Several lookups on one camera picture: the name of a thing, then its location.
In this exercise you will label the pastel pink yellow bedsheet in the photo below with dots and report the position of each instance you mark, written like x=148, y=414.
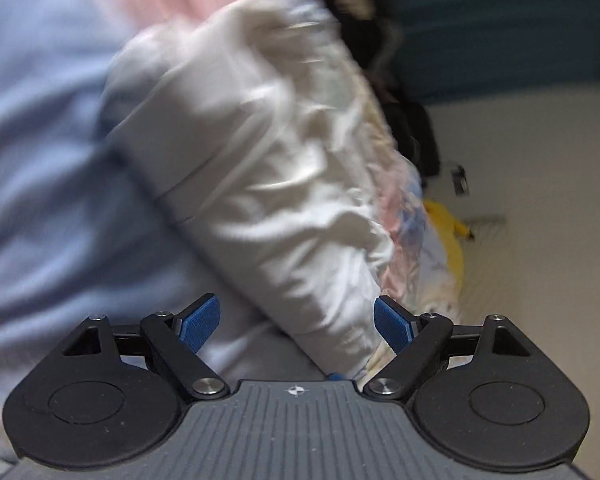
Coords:
x=40, y=160

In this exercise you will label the white t-shirt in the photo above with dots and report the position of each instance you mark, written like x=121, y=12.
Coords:
x=260, y=160

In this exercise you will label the pile of black clothes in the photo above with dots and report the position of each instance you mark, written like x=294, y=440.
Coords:
x=360, y=35

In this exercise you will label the yellow plush toy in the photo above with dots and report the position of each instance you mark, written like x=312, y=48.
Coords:
x=447, y=240

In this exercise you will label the black sofa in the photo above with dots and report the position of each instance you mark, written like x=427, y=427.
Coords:
x=420, y=145

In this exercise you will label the beige quilted headboard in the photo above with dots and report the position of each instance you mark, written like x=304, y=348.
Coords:
x=480, y=260

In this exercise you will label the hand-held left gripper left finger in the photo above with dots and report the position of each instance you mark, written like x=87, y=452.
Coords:
x=200, y=325

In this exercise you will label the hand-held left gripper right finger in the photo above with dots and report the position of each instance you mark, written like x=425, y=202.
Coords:
x=392, y=322

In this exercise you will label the wide blue curtain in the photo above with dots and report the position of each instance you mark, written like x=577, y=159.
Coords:
x=505, y=25

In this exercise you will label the wall socket with charger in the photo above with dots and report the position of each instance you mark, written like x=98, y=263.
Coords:
x=461, y=180

